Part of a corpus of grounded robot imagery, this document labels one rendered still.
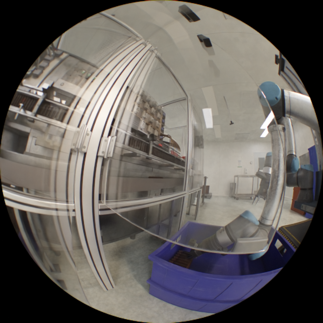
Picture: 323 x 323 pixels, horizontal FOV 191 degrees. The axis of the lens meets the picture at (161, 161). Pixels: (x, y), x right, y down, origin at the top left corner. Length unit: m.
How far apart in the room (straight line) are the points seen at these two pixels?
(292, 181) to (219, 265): 0.84
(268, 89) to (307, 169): 0.71
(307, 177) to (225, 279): 0.87
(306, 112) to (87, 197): 0.75
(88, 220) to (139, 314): 0.58
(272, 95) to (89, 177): 0.66
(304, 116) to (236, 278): 0.53
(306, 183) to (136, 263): 1.39
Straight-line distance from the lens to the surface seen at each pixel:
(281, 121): 0.58
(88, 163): 0.31
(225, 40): 2.14
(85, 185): 0.31
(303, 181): 1.03
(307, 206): 0.98
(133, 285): 0.78
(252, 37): 2.34
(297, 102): 0.47
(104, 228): 0.80
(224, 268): 0.68
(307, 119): 0.49
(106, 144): 0.30
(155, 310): 0.72
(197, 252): 0.49
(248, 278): 0.39
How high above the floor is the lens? 0.71
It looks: 9 degrees up
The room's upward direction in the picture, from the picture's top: 6 degrees clockwise
